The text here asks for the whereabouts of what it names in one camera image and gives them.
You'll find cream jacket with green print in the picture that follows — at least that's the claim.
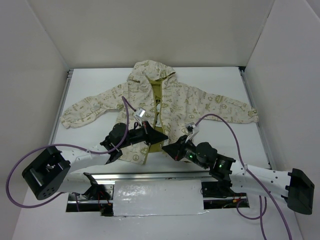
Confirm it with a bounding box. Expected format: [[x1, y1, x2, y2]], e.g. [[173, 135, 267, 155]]
[[60, 60, 259, 165]]

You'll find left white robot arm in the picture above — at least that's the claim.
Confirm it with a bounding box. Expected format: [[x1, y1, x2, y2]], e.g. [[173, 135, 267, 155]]
[[22, 121, 168, 200]]

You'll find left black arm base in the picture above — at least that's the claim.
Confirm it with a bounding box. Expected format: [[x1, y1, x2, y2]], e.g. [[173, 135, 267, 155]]
[[82, 172, 111, 202]]

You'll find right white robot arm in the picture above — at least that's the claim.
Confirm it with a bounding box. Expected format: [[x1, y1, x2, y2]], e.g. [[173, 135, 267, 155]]
[[162, 135, 315, 215]]

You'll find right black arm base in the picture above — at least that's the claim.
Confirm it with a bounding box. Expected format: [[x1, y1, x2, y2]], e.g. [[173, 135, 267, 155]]
[[200, 175, 247, 199]]

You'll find silver foil covered panel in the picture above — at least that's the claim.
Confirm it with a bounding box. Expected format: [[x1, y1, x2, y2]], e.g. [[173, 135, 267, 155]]
[[113, 179, 206, 217]]

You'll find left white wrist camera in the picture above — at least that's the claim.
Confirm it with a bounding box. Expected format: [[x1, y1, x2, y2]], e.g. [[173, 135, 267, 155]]
[[134, 107, 146, 119]]

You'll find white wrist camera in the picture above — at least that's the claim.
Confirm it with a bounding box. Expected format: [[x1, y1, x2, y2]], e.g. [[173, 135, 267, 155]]
[[134, 107, 146, 119], [185, 122, 199, 138]]

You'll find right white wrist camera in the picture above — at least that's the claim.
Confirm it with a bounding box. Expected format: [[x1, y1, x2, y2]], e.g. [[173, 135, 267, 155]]
[[185, 122, 199, 138]]

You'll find aluminium front rail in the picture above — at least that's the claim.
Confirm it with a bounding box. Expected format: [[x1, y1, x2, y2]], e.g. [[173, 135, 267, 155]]
[[90, 171, 217, 184]]

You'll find left aluminium frame rail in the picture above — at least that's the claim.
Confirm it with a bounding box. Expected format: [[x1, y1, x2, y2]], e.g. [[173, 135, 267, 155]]
[[48, 69, 74, 145]]

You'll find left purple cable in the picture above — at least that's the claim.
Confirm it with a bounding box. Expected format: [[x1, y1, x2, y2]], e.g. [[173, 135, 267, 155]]
[[5, 96, 137, 209]]

